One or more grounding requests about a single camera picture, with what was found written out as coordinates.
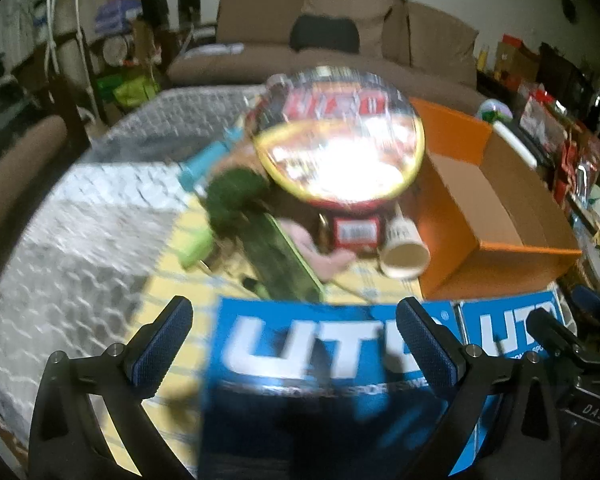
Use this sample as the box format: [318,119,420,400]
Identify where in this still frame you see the black cushion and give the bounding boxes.
[289,15,358,53]

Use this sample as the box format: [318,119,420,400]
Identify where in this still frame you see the pile of red snack packets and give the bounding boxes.
[517,85,600,201]

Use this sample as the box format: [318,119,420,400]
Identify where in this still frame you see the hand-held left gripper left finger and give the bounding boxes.
[27,296,196,480]

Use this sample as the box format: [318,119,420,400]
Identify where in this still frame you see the instant noodle bowl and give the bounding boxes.
[247,67,426,211]

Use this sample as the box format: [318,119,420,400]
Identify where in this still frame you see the red toy car package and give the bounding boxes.
[315,210,388,256]

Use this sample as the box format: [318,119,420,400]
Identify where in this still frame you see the blue printed cardboard box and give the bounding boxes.
[450,290,566,476]
[200,297,461,480]

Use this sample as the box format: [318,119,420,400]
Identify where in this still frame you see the pink plush toy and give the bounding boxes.
[280,220,356,281]

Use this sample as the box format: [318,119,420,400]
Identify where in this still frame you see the light green marker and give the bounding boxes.
[177,227,213,268]

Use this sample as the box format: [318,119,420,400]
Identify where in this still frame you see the brown sofa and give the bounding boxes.
[167,0,486,101]

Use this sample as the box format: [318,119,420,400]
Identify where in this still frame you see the purple and green toy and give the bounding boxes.
[477,100,516,123]

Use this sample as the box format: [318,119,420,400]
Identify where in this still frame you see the orange cardboard box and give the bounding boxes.
[407,97,583,301]

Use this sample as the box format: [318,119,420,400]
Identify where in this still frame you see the yellow checked tablecloth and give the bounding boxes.
[105,195,426,480]

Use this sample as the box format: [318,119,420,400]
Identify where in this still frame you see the white paper cup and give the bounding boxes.
[377,210,431,281]

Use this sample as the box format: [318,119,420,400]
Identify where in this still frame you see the brown padded chair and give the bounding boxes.
[0,115,68,241]

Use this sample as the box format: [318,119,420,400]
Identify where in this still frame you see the green plastic bag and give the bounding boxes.
[97,67,158,108]

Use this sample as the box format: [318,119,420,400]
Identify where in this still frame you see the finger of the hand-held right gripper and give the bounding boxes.
[570,285,600,323]
[525,307,600,376]

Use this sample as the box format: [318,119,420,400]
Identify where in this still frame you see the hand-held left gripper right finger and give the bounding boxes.
[395,297,563,480]

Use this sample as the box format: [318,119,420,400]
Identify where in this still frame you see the white tube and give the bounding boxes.
[492,122,538,168]

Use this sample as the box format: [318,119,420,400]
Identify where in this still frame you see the green flat case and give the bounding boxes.
[240,210,326,303]

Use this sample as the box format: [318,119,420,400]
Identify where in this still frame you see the grey patterned table cover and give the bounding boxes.
[0,85,271,461]

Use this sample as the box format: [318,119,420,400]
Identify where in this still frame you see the light blue bottle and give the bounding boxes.
[177,127,243,191]

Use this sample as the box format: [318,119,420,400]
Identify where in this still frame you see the brown cardboard carton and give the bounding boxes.
[495,35,538,81]

